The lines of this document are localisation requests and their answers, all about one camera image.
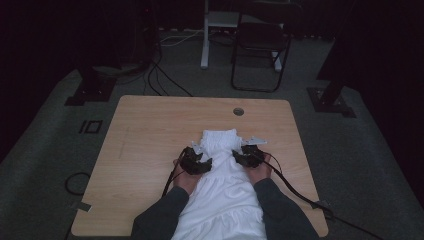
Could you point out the person's right hand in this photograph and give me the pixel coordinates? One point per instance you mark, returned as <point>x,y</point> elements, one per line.
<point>258,175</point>

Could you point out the white desk frame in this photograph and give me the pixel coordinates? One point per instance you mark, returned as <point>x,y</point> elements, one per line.
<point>205,50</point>

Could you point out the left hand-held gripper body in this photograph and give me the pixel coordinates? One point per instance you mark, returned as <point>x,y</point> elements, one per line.
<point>189,163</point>

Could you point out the black stand with base plate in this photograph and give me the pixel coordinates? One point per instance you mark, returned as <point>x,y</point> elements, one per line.
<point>328,101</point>
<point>93,90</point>

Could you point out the black folding chair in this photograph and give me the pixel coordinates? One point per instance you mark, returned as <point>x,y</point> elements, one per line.
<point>263,35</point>

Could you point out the dark computer tower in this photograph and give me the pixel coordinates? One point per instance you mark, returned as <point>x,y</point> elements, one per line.
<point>146,33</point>

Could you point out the black floor tape marking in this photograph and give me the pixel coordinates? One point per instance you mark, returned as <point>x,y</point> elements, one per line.
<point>81,127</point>

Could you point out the person's left hand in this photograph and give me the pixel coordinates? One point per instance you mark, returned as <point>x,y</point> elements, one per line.
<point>185,181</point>

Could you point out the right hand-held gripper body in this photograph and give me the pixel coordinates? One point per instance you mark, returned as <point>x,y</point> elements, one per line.
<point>254,156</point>

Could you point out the white skirt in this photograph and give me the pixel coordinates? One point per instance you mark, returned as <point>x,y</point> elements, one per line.
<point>223,193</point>

